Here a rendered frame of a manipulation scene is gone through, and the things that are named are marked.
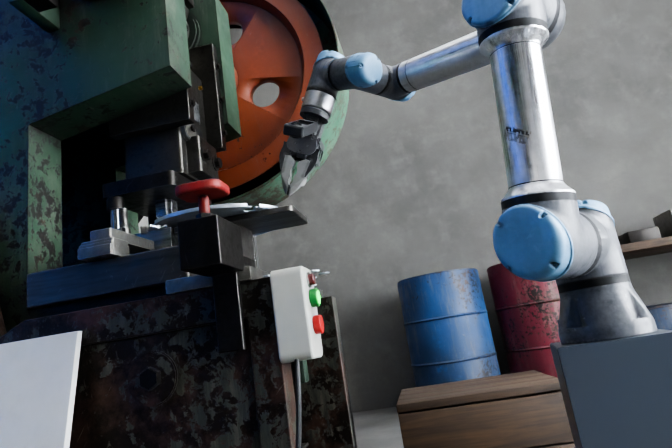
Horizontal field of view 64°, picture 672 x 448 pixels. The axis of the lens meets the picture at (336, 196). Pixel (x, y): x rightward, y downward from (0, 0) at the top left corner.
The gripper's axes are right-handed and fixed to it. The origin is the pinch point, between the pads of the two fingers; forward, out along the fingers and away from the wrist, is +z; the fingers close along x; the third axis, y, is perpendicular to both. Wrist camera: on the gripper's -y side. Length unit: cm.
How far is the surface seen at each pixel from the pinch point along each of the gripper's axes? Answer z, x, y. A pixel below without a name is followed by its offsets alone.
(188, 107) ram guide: -7.5, 19.7, -19.3
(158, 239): 19.7, 17.5, -16.6
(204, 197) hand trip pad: 12.9, -1.6, -43.5
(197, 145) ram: -1.4, 17.6, -14.3
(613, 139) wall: -165, -148, 313
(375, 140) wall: -123, 37, 320
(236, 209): 10.4, 2.3, -20.5
